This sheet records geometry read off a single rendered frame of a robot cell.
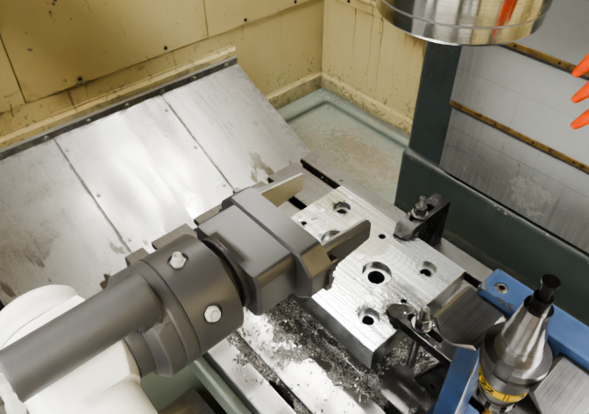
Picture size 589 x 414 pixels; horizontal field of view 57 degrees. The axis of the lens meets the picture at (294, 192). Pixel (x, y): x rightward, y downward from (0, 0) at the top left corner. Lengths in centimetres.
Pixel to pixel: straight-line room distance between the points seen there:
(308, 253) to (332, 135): 147
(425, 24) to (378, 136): 141
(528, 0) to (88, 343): 42
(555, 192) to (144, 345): 90
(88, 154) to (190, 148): 27
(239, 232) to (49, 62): 108
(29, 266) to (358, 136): 111
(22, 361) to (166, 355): 9
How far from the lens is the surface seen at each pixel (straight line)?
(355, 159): 179
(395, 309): 86
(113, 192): 146
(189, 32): 163
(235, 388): 91
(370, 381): 90
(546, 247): 126
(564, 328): 61
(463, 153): 123
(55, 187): 147
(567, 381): 59
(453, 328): 59
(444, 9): 49
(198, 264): 41
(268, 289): 43
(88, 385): 39
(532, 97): 108
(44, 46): 145
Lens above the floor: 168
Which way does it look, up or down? 42 degrees down
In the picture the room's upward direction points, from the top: straight up
